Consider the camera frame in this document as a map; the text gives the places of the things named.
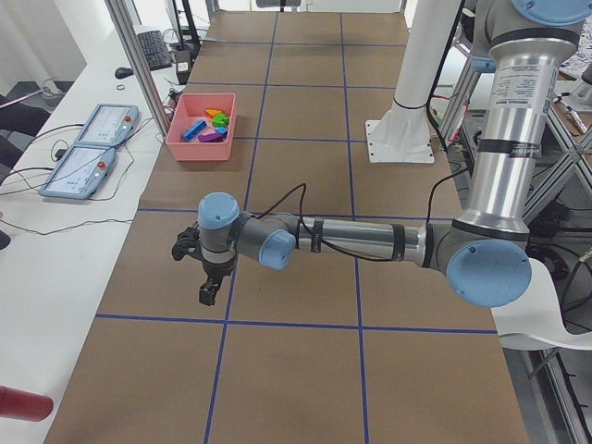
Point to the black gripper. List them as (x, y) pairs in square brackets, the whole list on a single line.
[(216, 271)]

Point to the purple sloped toy block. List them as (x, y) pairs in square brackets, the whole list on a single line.
[(210, 137)]

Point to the long blue toy block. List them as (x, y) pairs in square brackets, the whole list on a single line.
[(194, 130)]

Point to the small blue toy block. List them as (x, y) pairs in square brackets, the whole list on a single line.
[(223, 131)]

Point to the green toy block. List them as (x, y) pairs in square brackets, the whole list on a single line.
[(220, 120)]

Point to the orange sloped toy block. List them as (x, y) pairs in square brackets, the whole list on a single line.
[(212, 112)]

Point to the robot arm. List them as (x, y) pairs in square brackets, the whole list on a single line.
[(305, 83)]

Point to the pink plastic box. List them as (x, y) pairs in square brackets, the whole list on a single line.
[(190, 108)]

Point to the teach pendant near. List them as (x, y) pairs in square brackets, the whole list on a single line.
[(79, 173)]

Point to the teach pendant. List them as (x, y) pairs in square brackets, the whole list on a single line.
[(79, 173), (109, 125)]

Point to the teach pendant far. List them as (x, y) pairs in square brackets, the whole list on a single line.
[(109, 125)]

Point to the red cylinder bottle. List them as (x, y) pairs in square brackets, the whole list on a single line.
[(23, 405)]

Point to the black computer mouse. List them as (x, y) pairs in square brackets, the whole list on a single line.
[(122, 73)]

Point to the black keyboard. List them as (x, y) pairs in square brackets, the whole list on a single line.
[(154, 49)]

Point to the white chair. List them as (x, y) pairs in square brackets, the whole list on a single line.
[(533, 322)]

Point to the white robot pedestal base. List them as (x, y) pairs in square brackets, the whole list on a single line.
[(402, 135)]

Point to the aluminium frame post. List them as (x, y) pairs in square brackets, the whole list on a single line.
[(122, 21)]

